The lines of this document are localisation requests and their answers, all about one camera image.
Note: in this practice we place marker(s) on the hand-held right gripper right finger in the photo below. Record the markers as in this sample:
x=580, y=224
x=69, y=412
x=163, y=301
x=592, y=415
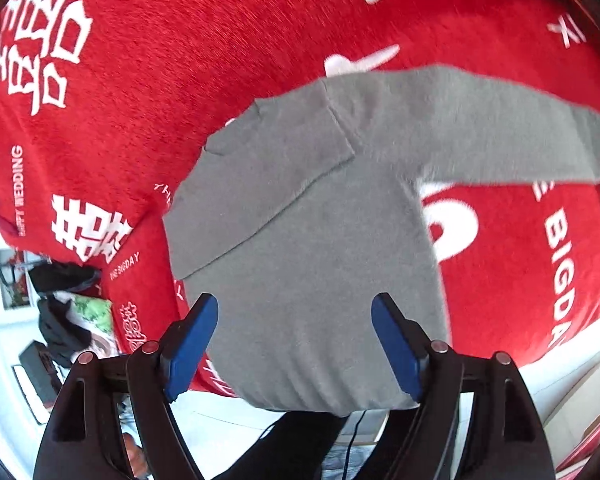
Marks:
x=397, y=350

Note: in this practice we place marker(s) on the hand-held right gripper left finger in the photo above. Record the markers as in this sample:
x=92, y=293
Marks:
x=192, y=345

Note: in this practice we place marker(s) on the grey knit sweater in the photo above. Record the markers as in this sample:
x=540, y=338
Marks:
x=305, y=235

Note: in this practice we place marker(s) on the green patterned cloth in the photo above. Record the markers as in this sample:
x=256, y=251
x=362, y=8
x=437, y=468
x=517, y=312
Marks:
x=94, y=310

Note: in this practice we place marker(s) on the black garment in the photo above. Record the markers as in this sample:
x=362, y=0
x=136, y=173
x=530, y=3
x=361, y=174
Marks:
x=62, y=332

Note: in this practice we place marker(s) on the person's dark trouser leg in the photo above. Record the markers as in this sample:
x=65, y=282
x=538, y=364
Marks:
x=280, y=450

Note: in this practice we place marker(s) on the dark box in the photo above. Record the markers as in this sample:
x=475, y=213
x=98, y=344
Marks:
x=35, y=367

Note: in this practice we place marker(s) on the framed picture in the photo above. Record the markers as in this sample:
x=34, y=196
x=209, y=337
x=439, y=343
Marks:
x=12, y=285

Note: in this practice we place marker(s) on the light wooden board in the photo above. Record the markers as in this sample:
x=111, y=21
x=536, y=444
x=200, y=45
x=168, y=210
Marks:
x=585, y=400

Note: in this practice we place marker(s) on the red printed blanket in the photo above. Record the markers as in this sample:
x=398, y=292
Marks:
x=155, y=60

